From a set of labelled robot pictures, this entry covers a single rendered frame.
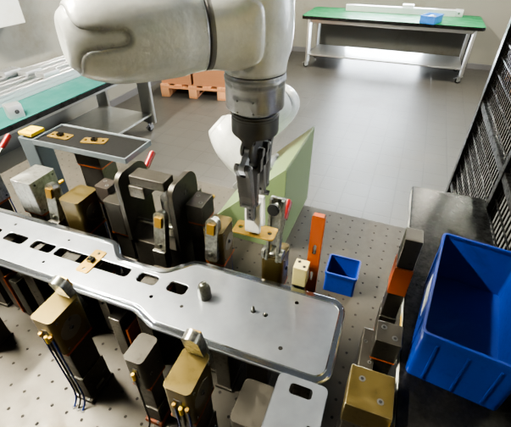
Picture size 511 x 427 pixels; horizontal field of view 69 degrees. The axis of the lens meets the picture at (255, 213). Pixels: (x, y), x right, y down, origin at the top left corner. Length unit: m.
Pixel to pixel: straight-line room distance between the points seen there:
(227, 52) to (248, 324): 0.59
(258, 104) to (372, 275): 1.02
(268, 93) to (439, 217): 0.81
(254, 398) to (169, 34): 0.65
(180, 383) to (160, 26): 0.59
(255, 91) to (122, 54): 0.18
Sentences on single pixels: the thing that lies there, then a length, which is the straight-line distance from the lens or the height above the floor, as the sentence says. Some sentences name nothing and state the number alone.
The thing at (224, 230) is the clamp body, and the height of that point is 1.07.
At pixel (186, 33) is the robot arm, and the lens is 0.47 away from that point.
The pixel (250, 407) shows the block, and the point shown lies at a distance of 0.80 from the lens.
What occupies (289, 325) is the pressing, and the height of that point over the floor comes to 1.00.
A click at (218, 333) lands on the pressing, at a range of 0.86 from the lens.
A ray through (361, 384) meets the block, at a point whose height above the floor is 1.06.
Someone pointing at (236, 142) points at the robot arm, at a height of 1.06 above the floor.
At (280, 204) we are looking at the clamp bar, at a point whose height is 1.21.
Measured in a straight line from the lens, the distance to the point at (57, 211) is 1.29.
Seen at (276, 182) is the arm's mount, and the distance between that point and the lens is 1.30.
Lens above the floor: 1.71
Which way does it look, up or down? 37 degrees down
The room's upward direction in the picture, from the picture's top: straight up
